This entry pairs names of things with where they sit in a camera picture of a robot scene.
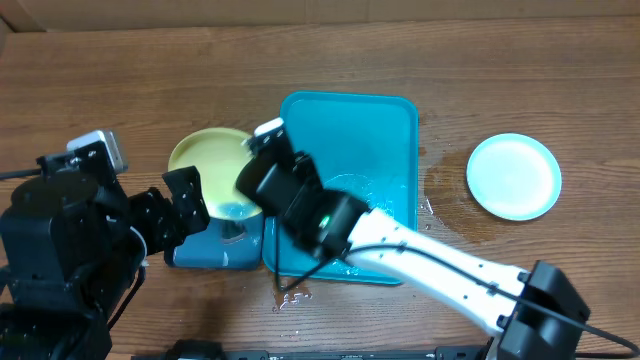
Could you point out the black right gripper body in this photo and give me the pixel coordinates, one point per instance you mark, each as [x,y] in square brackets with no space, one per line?
[282,199]

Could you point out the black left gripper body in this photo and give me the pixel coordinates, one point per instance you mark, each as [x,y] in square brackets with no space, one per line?
[155,218]

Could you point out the yellow plate with blue stain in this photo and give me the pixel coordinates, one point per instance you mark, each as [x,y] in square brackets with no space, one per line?
[219,154]

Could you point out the light blue plate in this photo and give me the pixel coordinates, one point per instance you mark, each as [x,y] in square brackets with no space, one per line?
[514,177]

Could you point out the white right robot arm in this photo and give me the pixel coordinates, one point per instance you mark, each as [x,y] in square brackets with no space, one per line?
[534,314]

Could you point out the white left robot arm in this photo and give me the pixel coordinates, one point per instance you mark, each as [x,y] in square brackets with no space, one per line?
[76,247]

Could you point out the black water tray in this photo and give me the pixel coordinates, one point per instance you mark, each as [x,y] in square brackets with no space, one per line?
[223,245]

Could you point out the teal serving tray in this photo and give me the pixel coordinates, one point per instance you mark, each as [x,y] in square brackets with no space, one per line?
[366,145]

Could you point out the brown cardboard backdrop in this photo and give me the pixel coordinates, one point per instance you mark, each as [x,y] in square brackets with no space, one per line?
[88,15]

